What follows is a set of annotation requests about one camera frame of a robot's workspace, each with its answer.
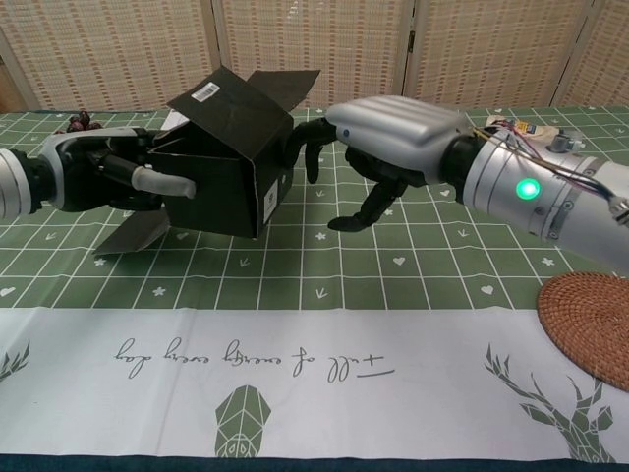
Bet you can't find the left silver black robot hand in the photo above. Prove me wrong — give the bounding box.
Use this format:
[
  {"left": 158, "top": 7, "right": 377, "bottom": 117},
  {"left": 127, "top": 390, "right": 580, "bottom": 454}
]
[{"left": 36, "top": 125, "right": 198, "bottom": 212}]

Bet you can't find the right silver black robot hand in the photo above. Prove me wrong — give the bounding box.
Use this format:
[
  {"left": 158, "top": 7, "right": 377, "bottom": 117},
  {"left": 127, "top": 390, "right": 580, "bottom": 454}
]
[{"left": 283, "top": 95, "right": 476, "bottom": 232}]

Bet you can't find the black cardboard box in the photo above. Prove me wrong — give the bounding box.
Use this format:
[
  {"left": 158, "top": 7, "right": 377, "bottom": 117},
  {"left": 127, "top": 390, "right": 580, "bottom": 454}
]
[{"left": 92, "top": 67, "right": 321, "bottom": 256}]

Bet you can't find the dark red grape bunch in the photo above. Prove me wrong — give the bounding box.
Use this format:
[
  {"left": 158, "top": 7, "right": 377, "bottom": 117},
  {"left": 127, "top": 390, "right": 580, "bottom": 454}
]
[{"left": 66, "top": 111, "right": 102, "bottom": 134}]

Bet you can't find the white folding stand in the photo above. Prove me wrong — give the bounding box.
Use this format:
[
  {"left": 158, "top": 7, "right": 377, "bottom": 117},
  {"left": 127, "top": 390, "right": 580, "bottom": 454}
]
[{"left": 164, "top": 110, "right": 191, "bottom": 132}]

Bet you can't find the bamboo folding screen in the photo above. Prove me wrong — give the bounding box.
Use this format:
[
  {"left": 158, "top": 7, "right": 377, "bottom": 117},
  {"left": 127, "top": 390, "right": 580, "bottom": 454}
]
[{"left": 0, "top": 0, "right": 629, "bottom": 113}]

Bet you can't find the green white checked tablecloth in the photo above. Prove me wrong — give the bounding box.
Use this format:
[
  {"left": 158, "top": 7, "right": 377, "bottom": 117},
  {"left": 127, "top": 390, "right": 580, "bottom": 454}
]
[{"left": 0, "top": 106, "right": 629, "bottom": 466}]

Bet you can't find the round woven rattan coaster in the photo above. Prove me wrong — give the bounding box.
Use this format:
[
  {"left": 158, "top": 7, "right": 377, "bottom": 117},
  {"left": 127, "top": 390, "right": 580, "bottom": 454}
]
[{"left": 536, "top": 271, "right": 629, "bottom": 392}]

